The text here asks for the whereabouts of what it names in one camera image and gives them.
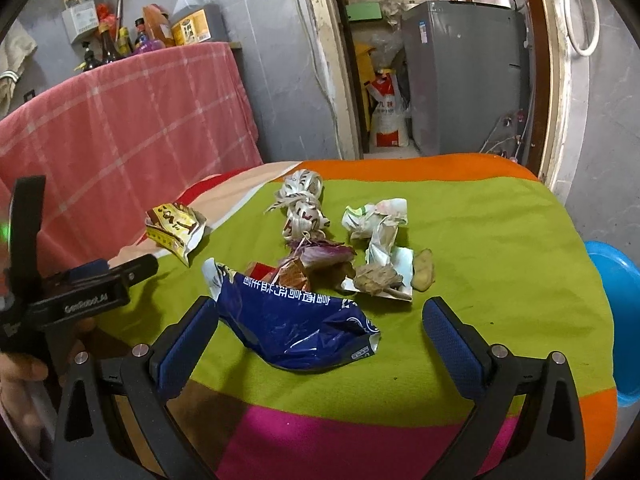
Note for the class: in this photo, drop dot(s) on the dark oil jug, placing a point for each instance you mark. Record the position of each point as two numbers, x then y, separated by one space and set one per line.
197 20

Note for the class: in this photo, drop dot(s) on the grey refrigerator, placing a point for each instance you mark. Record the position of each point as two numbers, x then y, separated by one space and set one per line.
460 85

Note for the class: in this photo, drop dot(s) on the yellow snack wrapper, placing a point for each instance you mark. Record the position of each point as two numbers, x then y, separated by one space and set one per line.
172 225

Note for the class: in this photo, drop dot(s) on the person's left hand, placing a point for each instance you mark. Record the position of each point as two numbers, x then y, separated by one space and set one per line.
20 380

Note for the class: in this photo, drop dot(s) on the colourful striped blanket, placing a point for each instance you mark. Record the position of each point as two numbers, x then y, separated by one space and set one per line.
500 260

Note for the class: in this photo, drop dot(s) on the green board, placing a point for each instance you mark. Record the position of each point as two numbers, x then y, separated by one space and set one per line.
365 11

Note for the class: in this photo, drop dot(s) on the white green wrapper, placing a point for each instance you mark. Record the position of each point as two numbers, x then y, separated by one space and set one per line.
372 217

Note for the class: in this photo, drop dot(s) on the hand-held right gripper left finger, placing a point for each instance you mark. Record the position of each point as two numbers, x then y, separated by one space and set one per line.
185 345

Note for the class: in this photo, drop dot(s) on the red packet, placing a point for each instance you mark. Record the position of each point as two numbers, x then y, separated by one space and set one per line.
260 270

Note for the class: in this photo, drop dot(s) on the beige hanging cloth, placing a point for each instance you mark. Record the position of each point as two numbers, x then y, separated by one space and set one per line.
15 65

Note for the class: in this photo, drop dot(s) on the white paper sheet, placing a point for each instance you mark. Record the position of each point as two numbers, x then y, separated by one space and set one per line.
385 255

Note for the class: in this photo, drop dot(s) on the purple plastic bottle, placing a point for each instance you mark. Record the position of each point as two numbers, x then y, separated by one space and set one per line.
150 46

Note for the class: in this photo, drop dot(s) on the yellow plastic stool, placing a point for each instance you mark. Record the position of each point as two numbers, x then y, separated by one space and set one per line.
364 70

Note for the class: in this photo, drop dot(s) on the blue plastic basin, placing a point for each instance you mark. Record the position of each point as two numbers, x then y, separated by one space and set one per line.
620 310

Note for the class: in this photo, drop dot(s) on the orange seasoning bag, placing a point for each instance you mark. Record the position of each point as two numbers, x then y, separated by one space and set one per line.
157 25

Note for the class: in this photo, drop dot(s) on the white red rice sack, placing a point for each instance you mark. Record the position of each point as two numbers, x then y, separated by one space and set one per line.
387 115

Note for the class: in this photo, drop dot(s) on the crumpled white patterned wrapper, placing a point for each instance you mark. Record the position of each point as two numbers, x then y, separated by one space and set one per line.
300 220

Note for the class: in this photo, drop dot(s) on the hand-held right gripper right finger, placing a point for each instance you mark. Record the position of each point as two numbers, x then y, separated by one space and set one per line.
450 345

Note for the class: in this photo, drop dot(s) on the pink plaid cloth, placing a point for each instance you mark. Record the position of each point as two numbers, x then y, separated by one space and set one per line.
125 135

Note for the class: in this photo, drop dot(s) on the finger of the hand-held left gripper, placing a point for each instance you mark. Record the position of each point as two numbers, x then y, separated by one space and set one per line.
87 268
137 267

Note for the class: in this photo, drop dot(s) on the blue snack bag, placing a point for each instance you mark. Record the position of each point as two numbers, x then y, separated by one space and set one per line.
290 320

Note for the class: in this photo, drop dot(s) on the brown dry root lump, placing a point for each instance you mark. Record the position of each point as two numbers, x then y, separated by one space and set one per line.
375 277

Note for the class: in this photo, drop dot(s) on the dark sauce bottle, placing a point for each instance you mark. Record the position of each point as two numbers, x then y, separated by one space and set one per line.
89 60
141 35
111 47

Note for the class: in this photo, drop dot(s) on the clear plastic bag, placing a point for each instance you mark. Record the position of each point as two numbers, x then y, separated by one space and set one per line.
385 45

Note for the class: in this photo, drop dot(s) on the purple onion peel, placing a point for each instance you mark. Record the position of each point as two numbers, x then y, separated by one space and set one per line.
325 255

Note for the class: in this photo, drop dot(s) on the white cardboard box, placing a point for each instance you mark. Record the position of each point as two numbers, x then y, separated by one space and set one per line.
80 21

